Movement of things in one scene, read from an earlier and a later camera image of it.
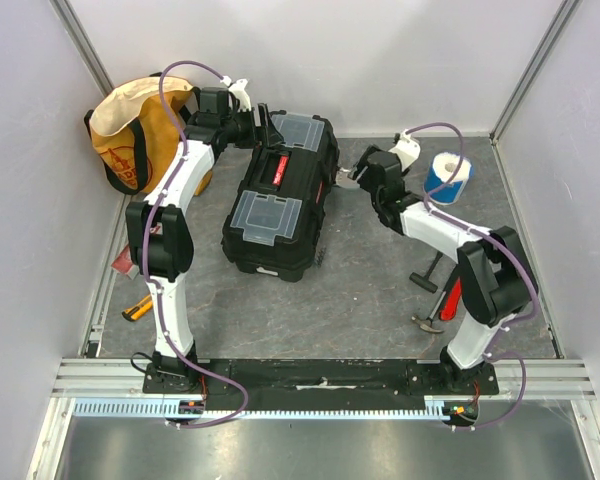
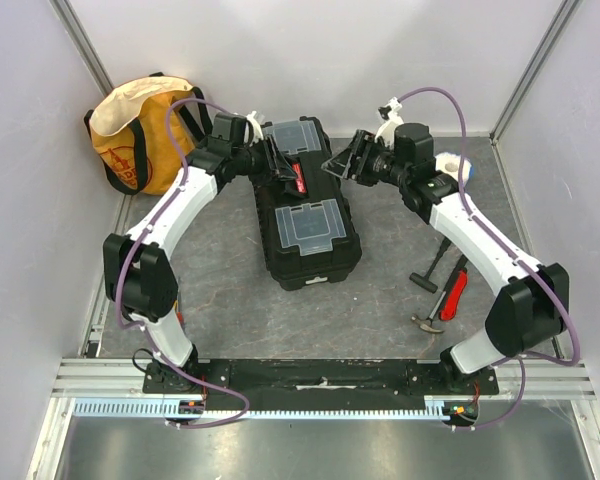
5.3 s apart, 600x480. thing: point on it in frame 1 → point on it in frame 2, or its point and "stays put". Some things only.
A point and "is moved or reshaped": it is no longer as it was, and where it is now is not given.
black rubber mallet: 423,281 stays put
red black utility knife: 450,304 stays put
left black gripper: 273,138 → 267,173
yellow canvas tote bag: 132,136 stays put
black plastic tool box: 274,223 is moved or reshaped
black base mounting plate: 318,384 stays put
